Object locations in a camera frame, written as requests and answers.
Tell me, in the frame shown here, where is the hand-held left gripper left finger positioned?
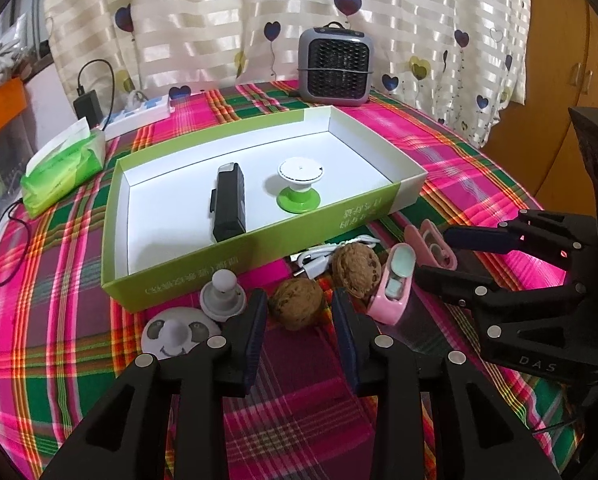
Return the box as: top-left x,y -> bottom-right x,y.
39,288 -> 270,480

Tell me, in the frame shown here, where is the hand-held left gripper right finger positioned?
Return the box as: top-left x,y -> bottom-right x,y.
331,287 -> 562,480

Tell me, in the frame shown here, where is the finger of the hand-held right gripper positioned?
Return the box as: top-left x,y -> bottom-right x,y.
414,265 -> 588,342
441,209 -> 598,282

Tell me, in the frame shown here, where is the pink clip case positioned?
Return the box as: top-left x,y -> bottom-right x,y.
404,219 -> 458,269

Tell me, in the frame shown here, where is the brown walnut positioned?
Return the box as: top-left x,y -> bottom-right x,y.
332,242 -> 382,292
270,278 -> 324,331

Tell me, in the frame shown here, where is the pink and mint tape dispenser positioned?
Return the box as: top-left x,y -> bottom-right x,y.
367,242 -> 418,325

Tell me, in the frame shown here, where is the white round face gadget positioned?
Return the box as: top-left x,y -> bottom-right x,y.
142,306 -> 223,361

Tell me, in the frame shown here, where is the green and white cardboard box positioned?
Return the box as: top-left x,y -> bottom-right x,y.
100,105 -> 428,313

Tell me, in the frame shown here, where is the small grey knob gadget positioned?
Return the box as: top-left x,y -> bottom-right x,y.
200,269 -> 247,323

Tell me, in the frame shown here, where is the black rectangular device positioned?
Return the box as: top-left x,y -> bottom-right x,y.
209,162 -> 247,243

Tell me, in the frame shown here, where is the green and white round gadget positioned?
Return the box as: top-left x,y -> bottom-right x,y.
276,157 -> 326,213

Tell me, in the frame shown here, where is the wooden cabinet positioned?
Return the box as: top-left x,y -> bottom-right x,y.
479,0 -> 598,221

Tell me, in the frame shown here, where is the grey portable heater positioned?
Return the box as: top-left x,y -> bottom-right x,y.
297,21 -> 377,107

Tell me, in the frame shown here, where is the white power strip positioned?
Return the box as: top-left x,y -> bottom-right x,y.
100,91 -> 174,141

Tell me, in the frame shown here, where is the green tissue pack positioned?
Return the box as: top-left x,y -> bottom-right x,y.
20,117 -> 107,218

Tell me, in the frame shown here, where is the heart print striped curtain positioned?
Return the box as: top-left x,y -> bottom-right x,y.
41,0 -> 532,148

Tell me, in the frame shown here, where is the orange bin lid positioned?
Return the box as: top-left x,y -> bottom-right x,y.
0,77 -> 28,150

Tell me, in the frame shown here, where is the pile of white cloth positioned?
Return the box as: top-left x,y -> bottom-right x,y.
0,15 -> 44,96

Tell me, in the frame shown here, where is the white usb cable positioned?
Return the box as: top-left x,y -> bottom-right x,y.
290,235 -> 380,279

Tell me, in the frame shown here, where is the black charger with cable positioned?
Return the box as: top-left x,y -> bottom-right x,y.
73,59 -> 117,125

